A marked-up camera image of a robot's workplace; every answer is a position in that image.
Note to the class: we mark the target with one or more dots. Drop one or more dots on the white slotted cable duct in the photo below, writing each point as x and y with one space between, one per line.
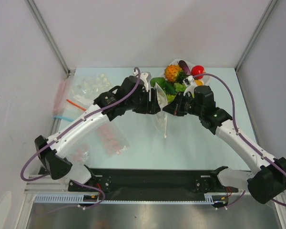
89 199

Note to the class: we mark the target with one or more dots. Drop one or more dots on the purple toy eggplant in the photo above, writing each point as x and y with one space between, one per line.
184 67

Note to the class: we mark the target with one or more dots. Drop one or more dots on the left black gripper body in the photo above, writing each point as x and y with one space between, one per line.
140 104

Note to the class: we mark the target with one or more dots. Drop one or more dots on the yellow toy lemon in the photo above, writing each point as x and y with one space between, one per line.
199 82

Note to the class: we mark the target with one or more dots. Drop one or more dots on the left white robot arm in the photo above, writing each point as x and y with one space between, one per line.
53 150

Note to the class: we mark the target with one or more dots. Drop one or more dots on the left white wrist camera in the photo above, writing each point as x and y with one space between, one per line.
144 76

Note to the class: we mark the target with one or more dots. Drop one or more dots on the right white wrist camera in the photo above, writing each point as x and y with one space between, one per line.
190 85

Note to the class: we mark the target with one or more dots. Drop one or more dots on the red toy apple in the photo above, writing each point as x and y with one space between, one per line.
196 70

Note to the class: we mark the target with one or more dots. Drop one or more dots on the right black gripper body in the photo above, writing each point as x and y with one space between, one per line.
175 106

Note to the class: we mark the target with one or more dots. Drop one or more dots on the right aluminium frame post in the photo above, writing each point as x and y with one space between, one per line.
257 32

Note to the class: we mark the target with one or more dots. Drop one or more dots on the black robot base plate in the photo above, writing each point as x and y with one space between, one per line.
156 185

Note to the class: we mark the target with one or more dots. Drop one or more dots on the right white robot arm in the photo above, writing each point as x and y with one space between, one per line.
267 175

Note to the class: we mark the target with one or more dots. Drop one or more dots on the dark green toy cucumber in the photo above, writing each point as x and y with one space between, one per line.
169 88

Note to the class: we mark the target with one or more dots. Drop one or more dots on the white perforated plastic basket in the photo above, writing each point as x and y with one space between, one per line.
202 77

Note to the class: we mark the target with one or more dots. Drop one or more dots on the left aluminium frame post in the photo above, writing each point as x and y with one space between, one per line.
48 35

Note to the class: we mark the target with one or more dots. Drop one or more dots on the clear bag red dots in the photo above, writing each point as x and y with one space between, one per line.
112 139

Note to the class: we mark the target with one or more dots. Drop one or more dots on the clear white-dotted zip bag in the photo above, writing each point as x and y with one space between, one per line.
160 119

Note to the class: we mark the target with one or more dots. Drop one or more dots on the green toy bell pepper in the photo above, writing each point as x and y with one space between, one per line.
157 80

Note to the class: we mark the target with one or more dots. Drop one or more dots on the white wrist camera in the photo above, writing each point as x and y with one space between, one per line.
190 85
144 76

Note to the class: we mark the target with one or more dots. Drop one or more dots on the clear bag pink dots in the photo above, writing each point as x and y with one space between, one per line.
79 155

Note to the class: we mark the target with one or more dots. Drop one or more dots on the green toy grape bunch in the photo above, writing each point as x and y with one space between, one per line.
180 87

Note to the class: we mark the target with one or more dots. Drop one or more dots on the aluminium frame post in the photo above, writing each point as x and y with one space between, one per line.
257 32
48 35

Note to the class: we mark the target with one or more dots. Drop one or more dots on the orange toy pineapple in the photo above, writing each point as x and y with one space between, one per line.
173 73

